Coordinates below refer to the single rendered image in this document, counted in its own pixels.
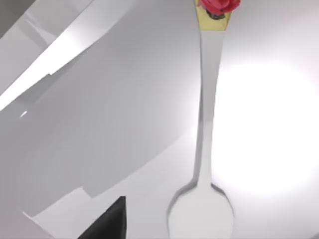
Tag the red flower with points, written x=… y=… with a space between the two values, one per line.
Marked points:
x=219 y=5

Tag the yellow plant pot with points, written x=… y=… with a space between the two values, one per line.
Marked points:
x=211 y=23

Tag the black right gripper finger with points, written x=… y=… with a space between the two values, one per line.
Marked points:
x=112 y=221

